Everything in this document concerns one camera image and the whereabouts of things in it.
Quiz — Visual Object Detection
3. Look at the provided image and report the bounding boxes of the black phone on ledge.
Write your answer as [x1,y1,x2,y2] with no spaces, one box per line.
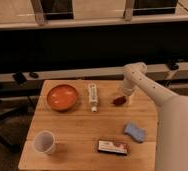
[13,72,27,85]

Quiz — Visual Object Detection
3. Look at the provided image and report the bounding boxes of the small black object on ledge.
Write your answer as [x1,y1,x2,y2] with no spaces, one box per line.
[29,72,39,79]

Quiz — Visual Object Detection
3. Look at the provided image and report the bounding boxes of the blue sponge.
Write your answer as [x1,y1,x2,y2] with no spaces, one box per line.
[124,122,146,143]

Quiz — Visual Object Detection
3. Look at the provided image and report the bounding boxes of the translucent plastic cup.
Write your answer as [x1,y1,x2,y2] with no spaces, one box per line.
[33,130,56,155]

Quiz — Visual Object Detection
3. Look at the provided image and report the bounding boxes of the orange ceramic bowl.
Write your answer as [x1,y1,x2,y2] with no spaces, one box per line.
[47,84,79,111]

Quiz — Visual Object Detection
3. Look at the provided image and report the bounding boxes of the white toothpaste tube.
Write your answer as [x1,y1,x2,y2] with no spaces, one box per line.
[88,83,98,112]

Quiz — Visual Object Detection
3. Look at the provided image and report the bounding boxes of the wooden table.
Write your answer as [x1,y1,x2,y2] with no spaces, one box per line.
[18,80,157,171]

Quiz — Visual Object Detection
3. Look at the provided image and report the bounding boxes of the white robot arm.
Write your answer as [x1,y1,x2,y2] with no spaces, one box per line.
[122,62,188,171]

